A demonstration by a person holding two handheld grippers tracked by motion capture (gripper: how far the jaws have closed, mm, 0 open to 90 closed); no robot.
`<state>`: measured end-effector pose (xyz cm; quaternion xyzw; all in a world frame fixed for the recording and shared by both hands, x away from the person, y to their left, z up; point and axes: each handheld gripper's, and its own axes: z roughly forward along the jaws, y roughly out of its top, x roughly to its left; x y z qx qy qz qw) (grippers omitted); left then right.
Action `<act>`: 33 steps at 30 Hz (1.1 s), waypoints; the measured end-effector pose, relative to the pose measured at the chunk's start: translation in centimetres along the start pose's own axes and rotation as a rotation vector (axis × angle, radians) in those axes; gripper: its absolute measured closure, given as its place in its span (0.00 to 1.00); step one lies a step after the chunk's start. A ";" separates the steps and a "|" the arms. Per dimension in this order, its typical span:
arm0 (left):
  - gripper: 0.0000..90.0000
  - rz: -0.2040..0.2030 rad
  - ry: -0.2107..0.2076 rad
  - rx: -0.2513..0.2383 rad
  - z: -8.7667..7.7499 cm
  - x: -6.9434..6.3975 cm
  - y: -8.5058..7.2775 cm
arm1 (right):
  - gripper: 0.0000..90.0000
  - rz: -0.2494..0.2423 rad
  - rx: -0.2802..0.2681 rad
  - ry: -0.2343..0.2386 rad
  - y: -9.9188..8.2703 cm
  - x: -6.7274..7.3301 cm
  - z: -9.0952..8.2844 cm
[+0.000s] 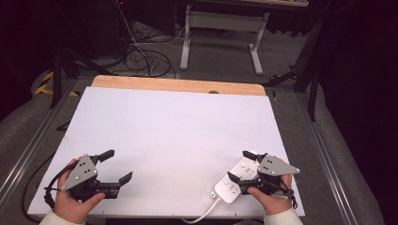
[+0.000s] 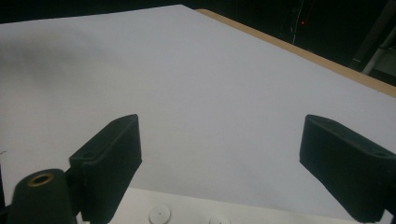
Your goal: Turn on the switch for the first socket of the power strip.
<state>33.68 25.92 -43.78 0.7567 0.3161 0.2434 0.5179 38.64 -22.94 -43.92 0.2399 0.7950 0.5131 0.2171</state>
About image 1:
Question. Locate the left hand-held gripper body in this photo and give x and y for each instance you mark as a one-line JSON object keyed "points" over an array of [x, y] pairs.
{"points": [[82, 173]]}

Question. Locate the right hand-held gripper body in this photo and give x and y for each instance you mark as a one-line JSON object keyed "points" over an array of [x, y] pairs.
{"points": [[273, 167]]}

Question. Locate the white power strip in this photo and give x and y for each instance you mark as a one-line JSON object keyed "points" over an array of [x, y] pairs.
{"points": [[230, 187]]}

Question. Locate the person's left hand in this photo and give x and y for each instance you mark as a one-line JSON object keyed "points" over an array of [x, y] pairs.
{"points": [[67, 204]]}

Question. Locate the person's right hand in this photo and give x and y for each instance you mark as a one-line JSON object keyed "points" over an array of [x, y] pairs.
{"points": [[277, 201]]}

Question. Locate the white table board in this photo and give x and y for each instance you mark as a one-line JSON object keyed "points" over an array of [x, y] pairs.
{"points": [[169, 134]]}

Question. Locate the yellow black floor tape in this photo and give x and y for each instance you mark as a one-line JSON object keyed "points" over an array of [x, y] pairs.
{"points": [[43, 86]]}

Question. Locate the black metal stand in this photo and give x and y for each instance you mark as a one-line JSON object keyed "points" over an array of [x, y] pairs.
{"points": [[58, 75], [308, 68]]}

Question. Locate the wooden table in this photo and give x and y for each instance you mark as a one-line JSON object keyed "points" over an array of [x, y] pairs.
{"points": [[175, 83]]}

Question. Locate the aluminium floor rail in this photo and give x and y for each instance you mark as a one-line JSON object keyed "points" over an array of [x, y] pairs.
{"points": [[29, 150], [328, 162]]}

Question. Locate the white metal desk frame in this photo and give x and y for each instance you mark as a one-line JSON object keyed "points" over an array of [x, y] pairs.
{"points": [[220, 20]]}

